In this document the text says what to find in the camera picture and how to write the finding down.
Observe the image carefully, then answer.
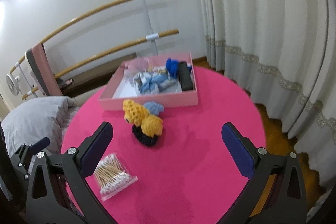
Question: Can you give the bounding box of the yellow crochet toy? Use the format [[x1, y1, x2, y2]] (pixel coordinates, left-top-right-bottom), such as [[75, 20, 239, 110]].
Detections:
[[123, 99, 164, 137]]

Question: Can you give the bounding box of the pink cardboard box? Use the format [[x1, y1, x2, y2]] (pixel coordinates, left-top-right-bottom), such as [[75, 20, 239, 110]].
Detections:
[[98, 52, 198, 111]]

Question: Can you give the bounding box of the dark wooden bench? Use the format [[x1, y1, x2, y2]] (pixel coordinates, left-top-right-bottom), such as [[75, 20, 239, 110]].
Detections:
[[55, 52, 138, 96]]

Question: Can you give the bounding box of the light blue knitted piece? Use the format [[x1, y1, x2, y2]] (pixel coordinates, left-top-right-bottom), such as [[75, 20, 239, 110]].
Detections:
[[144, 101, 165, 117]]

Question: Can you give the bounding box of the short wooden barre rail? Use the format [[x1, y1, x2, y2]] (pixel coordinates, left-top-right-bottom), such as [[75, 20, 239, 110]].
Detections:
[[21, 29, 179, 100]]

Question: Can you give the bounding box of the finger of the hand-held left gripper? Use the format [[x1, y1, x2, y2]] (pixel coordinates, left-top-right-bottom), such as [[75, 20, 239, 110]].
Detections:
[[29, 137, 50, 155]]

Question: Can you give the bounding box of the grey quilt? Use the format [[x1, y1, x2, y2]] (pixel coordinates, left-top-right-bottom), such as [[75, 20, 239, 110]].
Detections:
[[1, 95, 80, 159]]

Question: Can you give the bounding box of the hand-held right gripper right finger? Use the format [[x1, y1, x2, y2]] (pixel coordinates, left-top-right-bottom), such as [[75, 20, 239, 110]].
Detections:
[[221, 123, 307, 224]]

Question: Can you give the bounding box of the tall white barre post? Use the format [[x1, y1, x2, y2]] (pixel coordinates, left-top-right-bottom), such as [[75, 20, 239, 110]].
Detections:
[[135, 0, 159, 55]]

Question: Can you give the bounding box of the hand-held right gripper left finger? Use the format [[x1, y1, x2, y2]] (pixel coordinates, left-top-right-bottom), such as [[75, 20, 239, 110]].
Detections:
[[26, 122, 114, 224]]

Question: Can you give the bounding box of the white fan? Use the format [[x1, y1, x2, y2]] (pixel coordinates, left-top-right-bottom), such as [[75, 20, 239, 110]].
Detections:
[[6, 74, 21, 96]]

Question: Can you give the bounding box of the dark blue crochet piece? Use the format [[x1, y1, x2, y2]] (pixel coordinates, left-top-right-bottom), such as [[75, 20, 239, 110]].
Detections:
[[165, 57, 180, 80]]

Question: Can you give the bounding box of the round pink table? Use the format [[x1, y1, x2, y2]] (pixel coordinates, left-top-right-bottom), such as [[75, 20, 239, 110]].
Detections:
[[60, 65, 267, 224]]

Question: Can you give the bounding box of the black pouch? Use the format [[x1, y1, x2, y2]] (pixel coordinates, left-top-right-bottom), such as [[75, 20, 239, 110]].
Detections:
[[178, 62, 195, 90]]

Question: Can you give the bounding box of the blue white floral cloth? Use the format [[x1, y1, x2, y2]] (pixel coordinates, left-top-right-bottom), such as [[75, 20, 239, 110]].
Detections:
[[133, 70, 180, 96]]

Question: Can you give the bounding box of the black knitted scrunchie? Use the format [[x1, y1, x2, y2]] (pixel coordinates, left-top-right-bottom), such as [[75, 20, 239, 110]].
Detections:
[[132, 125, 161, 146]]

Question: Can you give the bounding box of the bag of cotton swabs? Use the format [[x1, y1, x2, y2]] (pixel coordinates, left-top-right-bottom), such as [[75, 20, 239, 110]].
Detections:
[[93, 153, 139, 201]]

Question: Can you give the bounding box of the cream curtain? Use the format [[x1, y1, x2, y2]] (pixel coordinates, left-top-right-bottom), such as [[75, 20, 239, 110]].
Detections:
[[190, 0, 336, 189]]

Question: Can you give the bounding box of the pink towel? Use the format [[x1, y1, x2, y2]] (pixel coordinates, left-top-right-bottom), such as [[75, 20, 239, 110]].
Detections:
[[31, 43, 63, 96]]

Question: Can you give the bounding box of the long wooden barre rail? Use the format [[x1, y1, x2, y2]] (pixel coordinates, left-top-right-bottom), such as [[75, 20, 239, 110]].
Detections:
[[10, 0, 170, 74]]

